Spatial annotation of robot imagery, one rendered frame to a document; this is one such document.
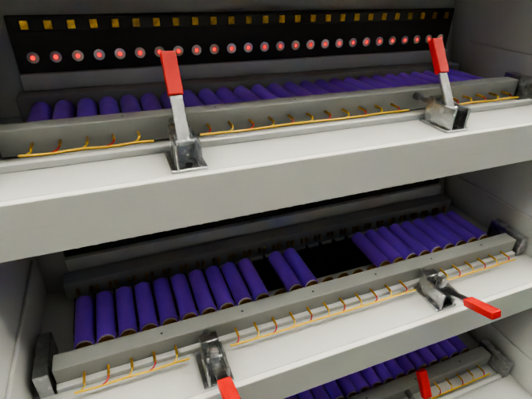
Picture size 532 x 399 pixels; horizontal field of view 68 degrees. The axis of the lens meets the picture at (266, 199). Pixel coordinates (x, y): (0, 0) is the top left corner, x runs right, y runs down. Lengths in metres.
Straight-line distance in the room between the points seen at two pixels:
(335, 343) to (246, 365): 0.09
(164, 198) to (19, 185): 0.10
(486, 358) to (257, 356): 0.41
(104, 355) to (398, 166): 0.32
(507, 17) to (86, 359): 0.62
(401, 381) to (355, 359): 0.20
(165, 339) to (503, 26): 0.56
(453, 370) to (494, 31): 0.48
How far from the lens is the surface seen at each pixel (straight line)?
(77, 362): 0.41
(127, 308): 0.45
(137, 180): 0.30
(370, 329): 0.45
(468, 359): 0.70
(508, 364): 0.72
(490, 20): 0.65
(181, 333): 0.41
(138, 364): 0.42
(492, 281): 0.57
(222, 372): 0.37
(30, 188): 0.32
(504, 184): 0.64
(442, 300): 0.49
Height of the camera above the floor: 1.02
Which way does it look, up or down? 16 degrees down
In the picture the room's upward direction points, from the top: 5 degrees counter-clockwise
